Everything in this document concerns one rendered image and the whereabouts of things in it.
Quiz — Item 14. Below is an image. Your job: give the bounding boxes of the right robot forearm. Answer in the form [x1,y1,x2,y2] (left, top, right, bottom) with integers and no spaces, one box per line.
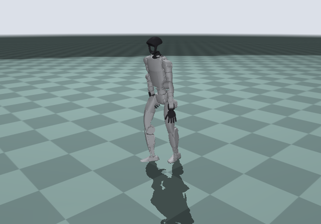
[146,79,154,95]

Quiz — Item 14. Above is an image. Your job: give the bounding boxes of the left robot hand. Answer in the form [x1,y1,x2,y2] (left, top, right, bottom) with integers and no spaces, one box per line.
[165,104,177,123]

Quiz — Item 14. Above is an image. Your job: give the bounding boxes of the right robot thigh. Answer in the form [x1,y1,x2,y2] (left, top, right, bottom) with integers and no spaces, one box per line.
[143,95,160,134]

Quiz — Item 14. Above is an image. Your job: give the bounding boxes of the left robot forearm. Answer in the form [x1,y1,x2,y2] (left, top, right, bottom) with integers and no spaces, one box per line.
[167,82,174,108]

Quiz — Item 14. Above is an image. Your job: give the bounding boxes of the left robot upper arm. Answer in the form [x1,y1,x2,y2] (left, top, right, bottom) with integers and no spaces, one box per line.
[162,59,173,89]

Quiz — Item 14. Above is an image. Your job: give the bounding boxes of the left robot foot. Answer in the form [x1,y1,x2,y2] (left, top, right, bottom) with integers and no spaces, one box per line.
[168,152,181,163]

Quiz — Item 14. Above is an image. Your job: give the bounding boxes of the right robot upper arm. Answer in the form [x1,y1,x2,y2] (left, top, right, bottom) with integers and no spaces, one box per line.
[143,56,151,81]

